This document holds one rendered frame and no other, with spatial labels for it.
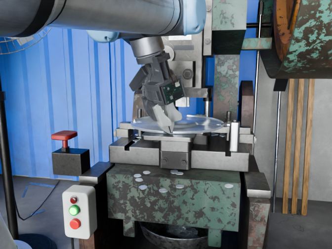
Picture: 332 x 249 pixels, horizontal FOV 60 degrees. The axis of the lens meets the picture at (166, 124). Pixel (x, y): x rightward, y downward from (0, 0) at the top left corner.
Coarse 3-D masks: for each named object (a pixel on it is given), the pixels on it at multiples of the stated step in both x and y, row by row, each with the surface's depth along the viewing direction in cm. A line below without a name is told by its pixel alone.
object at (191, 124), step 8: (136, 120) 96; (144, 120) 96; (152, 120) 96; (184, 120) 93; (192, 120) 93; (200, 120) 96; (208, 120) 96; (216, 120) 95; (136, 128) 82; (144, 128) 83; (152, 128) 83; (160, 128) 83; (176, 128) 83; (184, 128) 83; (192, 128) 83; (200, 128) 83; (208, 128) 83; (216, 128) 81
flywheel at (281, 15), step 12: (276, 0) 115; (288, 0) 109; (300, 0) 95; (276, 12) 113; (288, 12) 108; (276, 24) 112; (288, 24) 107; (276, 36) 111; (288, 36) 101; (276, 48) 110
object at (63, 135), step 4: (56, 132) 88; (60, 132) 88; (64, 132) 87; (68, 132) 87; (72, 132) 88; (76, 132) 89; (52, 136) 85; (56, 136) 84; (60, 136) 84; (64, 136) 84; (68, 136) 84; (72, 136) 86; (64, 140) 87; (64, 144) 87
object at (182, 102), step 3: (180, 99) 99; (183, 99) 99; (186, 99) 100; (189, 99) 100; (177, 102) 100; (180, 102) 99; (183, 102) 99; (189, 102) 100; (177, 105) 100; (180, 105) 99; (183, 105) 99; (189, 105) 100
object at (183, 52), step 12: (168, 36) 90; (180, 36) 89; (192, 36) 89; (168, 48) 90; (180, 48) 90; (192, 48) 89; (168, 60) 90; (180, 60) 91; (192, 60) 90; (204, 60) 92; (180, 72) 88; (192, 72) 88; (204, 72) 94; (192, 84) 88; (204, 84) 96
